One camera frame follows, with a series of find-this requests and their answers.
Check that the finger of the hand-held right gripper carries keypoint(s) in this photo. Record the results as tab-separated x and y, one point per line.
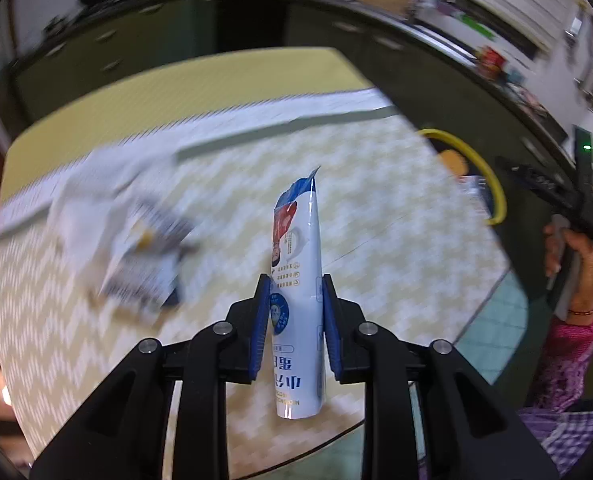
536	177

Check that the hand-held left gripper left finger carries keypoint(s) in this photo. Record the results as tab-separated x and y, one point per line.
259	330

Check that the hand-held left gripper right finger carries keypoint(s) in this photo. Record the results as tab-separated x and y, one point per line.
334	330

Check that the blue bin with yellow rim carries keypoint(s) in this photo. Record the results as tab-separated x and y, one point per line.
499	192

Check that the tall white snack packet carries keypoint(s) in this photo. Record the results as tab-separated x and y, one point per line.
296	270

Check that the person's right forearm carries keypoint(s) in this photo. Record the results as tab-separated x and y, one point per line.
566	360

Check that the person's right hand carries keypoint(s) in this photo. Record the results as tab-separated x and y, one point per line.
588	270

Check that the orange wrapper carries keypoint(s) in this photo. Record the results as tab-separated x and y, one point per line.
454	162

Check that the dark kitchen counter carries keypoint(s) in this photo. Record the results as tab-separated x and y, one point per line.
501	85

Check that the red container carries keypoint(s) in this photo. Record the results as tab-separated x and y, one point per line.
491	62

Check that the blue and white packet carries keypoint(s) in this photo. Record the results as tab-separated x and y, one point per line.
136	270

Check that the green cloth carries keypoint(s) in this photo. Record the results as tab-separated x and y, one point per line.
476	27

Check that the steel sink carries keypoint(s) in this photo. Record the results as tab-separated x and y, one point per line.
441	35

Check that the white crumpled wrapper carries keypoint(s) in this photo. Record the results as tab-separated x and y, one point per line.
101	185

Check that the purple plaid clothing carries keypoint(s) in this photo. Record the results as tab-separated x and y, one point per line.
561	440

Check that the green kitchen cabinets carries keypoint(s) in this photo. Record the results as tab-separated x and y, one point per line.
126	50

